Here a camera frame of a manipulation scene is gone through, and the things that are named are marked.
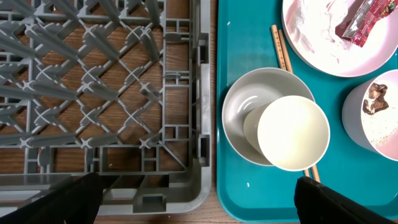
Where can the wooden chopstick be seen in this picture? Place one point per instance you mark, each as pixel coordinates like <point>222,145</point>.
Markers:
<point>313,171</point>
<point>278,46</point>

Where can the white paper cup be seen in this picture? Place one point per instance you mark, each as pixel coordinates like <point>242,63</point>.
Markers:
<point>313,131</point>

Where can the brown food scrap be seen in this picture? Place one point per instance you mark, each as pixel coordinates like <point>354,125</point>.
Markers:
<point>374,100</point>

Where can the wooden chopstick left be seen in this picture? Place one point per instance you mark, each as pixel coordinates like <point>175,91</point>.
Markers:
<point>278,46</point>

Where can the grey plastic dish rack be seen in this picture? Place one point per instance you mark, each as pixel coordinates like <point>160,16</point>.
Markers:
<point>121,89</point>

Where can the red snack wrapper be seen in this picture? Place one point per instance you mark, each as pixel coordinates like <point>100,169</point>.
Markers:
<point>359,27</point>

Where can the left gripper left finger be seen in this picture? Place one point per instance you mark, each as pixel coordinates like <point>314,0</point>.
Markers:
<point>76,202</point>

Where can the large white round plate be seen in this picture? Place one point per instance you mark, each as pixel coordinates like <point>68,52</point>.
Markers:
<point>311,28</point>

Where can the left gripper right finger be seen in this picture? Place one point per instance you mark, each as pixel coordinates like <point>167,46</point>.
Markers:
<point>318,204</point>

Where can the grey shallow bowl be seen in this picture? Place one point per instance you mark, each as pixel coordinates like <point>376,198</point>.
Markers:
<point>255,89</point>

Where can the small pink bowl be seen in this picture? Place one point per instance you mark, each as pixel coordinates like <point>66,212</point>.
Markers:
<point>377,132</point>

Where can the teal plastic serving tray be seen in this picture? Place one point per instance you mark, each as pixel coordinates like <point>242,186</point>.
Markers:
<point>259,194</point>

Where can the wooden chopstick right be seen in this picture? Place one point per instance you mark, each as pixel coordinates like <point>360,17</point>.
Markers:
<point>313,171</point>

